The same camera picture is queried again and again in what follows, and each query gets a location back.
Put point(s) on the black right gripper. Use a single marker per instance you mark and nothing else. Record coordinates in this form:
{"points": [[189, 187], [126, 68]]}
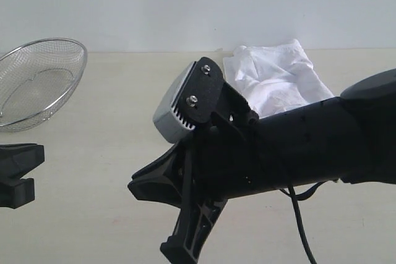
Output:
{"points": [[198, 174]]}

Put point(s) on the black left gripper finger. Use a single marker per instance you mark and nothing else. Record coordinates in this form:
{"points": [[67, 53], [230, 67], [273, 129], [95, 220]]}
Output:
{"points": [[20, 158], [16, 193]]}

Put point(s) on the white t-shirt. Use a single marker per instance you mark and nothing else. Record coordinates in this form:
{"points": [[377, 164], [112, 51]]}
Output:
{"points": [[274, 79]]}

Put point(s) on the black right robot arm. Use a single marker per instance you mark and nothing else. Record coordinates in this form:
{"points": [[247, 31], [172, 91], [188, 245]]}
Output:
{"points": [[349, 138]]}

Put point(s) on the metal wire mesh basket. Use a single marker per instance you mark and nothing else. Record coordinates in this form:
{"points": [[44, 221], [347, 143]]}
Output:
{"points": [[37, 79]]}

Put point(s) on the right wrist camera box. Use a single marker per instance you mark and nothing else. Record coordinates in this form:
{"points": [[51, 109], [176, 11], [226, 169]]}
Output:
{"points": [[198, 98]]}

